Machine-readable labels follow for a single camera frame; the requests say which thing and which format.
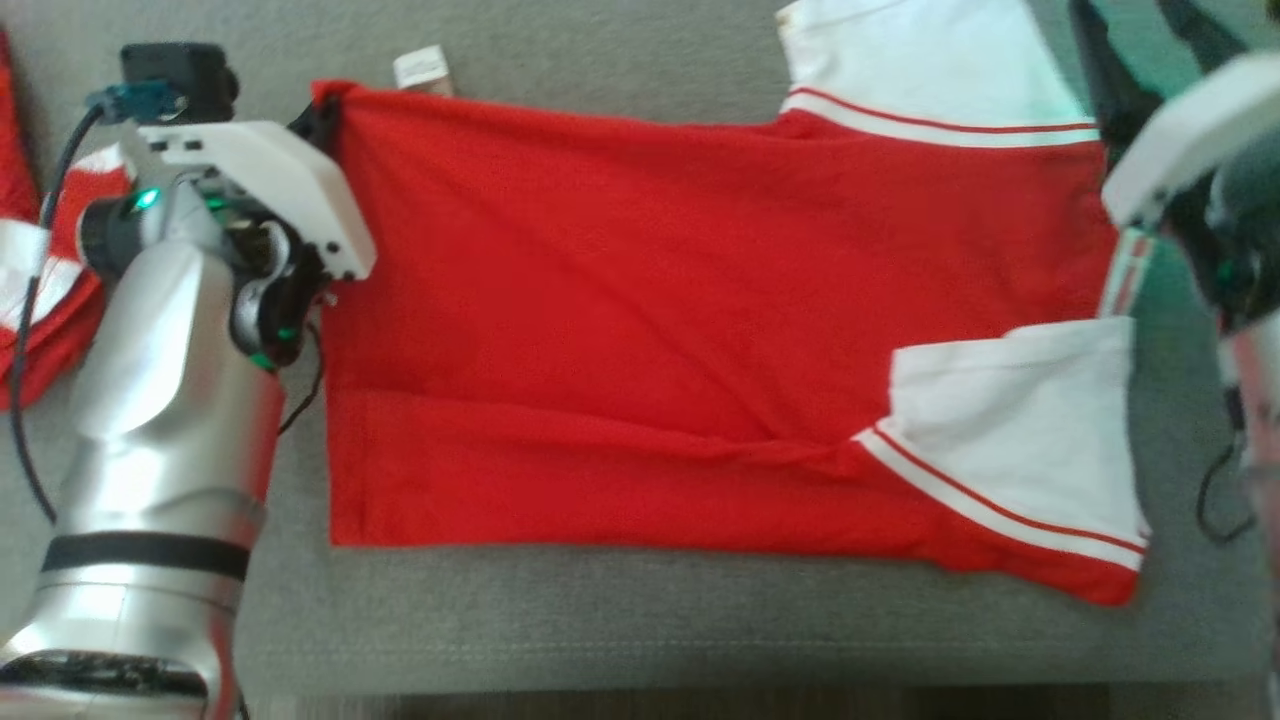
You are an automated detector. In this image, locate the red and white shirt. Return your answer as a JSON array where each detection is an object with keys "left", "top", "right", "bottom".
[
  {"left": 0, "top": 30, "right": 136, "bottom": 413},
  {"left": 310, "top": 0, "right": 1153, "bottom": 609}
]

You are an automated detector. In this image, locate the black camera cable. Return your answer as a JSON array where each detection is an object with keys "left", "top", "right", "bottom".
[{"left": 8, "top": 85, "right": 191, "bottom": 527}]

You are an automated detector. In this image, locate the large grey sofa chaise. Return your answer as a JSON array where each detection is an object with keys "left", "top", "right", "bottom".
[{"left": 0, "top": 0, "right": 1280, "bottom": 693}]

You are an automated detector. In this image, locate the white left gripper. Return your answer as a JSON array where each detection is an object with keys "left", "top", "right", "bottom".
[{"left": 119, "top": 98, "right": 378, "bottom": 283}]

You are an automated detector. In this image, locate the thin black cable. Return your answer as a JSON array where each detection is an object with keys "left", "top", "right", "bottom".
[
  {"left": 1195, "top": 438, "right": 1258, "bottom": 547},
  {"left": 277, "top": 318, "right": 327, "bottom": 437}
]

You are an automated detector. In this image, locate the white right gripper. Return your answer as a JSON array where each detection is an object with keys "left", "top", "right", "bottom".
[{"left": 1067, "top": 0, "right": 1280, "bottom": 231}]

